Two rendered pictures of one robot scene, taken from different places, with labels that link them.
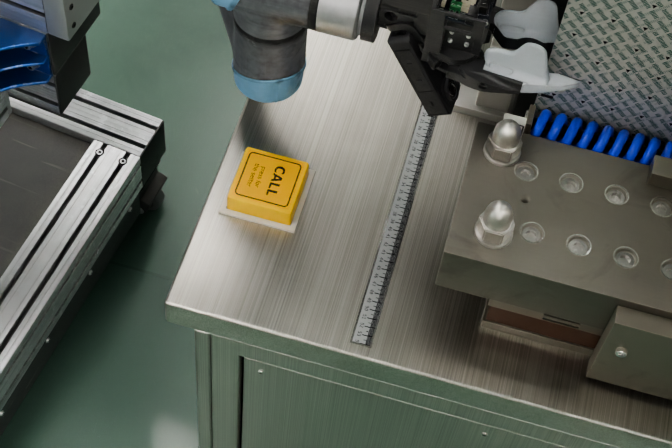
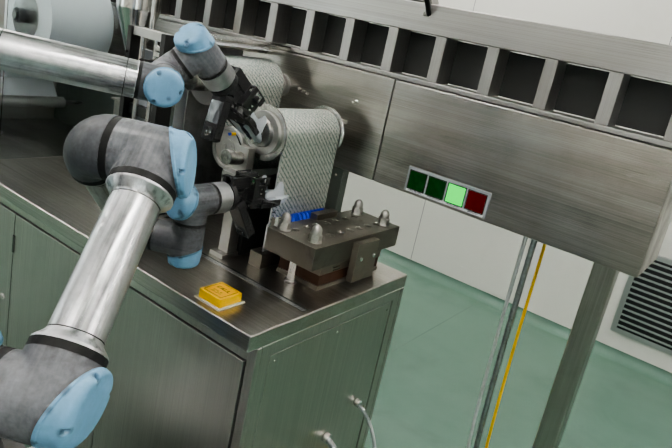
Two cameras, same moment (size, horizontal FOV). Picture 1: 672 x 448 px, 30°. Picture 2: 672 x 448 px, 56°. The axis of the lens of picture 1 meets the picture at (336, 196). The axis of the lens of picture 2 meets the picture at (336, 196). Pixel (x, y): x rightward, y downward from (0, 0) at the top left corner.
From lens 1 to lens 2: 1.26 m
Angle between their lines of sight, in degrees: 64
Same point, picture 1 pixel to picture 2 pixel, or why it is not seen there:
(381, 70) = not seen: hidden behind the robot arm
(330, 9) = (225, 196)
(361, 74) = not seen: hidden behind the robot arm
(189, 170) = not seen: outside the picture
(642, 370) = (363, 265)
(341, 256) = (264, 299)
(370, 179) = (235, 282)
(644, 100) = (297, 198)
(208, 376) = (254, 386)
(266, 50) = (201, 231)
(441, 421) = (326, 337)
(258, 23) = (201, 216)
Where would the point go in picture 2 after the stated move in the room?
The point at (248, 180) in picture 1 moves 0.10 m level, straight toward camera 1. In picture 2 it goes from (217, 293) to (256, 307)
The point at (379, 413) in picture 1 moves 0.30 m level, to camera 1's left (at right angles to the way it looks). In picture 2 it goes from (309, 352) to (235, 406)
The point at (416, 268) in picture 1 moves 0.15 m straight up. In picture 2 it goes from (283, 290) to (294, 234)
